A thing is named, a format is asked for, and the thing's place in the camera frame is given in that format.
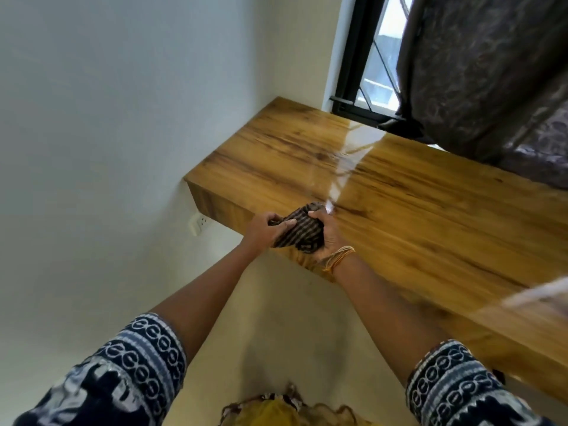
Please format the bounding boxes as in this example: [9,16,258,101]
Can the person's right hand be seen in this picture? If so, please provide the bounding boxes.
[306,209,351,262]

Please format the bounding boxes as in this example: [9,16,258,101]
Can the person's left hand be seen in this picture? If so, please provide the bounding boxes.
[241,211,298,253]

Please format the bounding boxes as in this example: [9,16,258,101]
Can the brown striped cleaning cloth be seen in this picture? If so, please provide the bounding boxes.
[267,201,328,256]

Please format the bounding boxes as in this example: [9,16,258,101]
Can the person's left forearm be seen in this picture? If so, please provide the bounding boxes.
[150,243,258,364]

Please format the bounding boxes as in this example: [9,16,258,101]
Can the person's right forearm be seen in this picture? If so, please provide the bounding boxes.
[333,254,449,385]

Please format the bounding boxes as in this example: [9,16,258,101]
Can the gold bangles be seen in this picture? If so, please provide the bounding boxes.
[320,245,357,275]

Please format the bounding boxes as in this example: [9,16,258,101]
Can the wooden table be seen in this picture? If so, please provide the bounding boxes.
[183,96,568,406]

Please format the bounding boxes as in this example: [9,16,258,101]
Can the yellow garment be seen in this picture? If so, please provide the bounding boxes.
[220,385,378,426]

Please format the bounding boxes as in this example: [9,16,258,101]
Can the black framed window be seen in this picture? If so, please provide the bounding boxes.
[330,0,416,129]

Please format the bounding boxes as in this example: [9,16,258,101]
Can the blue white patterned top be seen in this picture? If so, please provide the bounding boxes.
[13,312,560,426]

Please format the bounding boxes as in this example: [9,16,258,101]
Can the brown leaf-patterned curtain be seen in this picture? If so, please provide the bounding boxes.
[379,0,568,189]

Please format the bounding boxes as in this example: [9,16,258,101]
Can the white wall socket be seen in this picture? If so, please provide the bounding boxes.
[188,212,209,238]

